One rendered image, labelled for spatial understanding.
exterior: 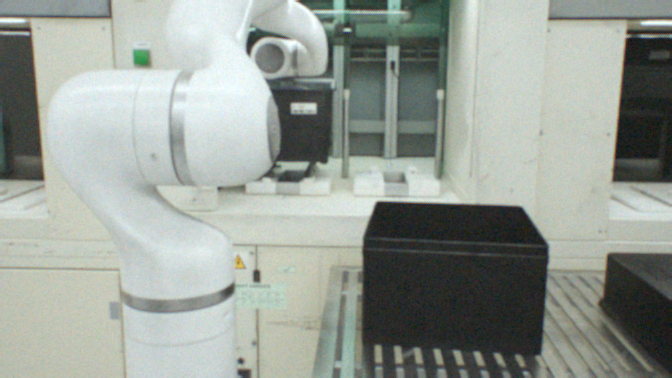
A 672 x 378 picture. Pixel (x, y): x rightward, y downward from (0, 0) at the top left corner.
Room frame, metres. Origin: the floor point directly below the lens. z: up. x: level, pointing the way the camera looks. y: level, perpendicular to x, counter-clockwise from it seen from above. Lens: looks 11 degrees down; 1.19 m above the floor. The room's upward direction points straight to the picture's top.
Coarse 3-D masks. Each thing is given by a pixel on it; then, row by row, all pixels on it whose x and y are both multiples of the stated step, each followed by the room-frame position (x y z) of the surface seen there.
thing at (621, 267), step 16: (608, 256) 1.09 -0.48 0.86; (624, 256) 1.08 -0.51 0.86; (640, 256) 1.08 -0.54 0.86; (656, 256) 1.08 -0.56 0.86; (608, 272) 1.08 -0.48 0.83; (624, 272) 1.02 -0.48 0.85; (640, 272) 0.99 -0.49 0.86; (656, 272) 0.99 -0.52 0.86; (608, 288) 1.08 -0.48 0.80; (624, 288) 1.02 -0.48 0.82; (640, 288) 0.96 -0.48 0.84; (656, 288) 0.92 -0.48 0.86; (608, 304) 1.07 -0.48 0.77; (624, 304) 1.01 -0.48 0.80; (640, 304) 0.96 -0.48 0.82; (656, 304) 0.91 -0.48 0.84; (624, 320) 1.01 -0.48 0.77; (640, 320) 0.95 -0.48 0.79; (656, 320) 0.90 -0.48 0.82; (640, 336) 0.95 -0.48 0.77; (656, 336) 0.90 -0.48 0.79; (656, 352) 0.89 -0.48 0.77
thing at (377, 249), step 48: (384, 240) 0.92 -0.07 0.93; (432, 240) 0.92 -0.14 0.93; (480, 240) 1.17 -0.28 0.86; (528, 240) 1.05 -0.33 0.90; (384, 288) 0.92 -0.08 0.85; (432, 288) 0.91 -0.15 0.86; (480, 288) 0.90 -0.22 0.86; (528, 288) 0.90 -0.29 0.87; (384, 336) 0.92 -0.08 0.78; (432, 336) 0.91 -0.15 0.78; (480, 336) 0.90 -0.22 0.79; (528, 336) 0.89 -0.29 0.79
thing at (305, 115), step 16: (272, 80) 1.64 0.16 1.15; (288, 80) 1.64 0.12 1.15; (304, 80) 1.64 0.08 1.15; (320, 80) 1.64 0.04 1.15; (288, 96) 1.55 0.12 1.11; (304, 96) 1.55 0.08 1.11; (320, 96) 1.55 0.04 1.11; (288, 112) 1.55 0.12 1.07; (304, 112) 1.55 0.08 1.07; (320, 112) 1.55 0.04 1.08; (288, 128) 1.55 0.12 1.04; (304, 128) 1.55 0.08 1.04; (320, 128) 1.55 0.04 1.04; (288, 144) 1.55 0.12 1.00; (304, 144) 1.55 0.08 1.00; (320, 144) 1.55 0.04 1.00; (288, 160) 1.55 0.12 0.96; (304, 160) 1.55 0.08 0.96; (320, 160) 1.55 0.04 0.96; (304, 176) 1.55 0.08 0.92
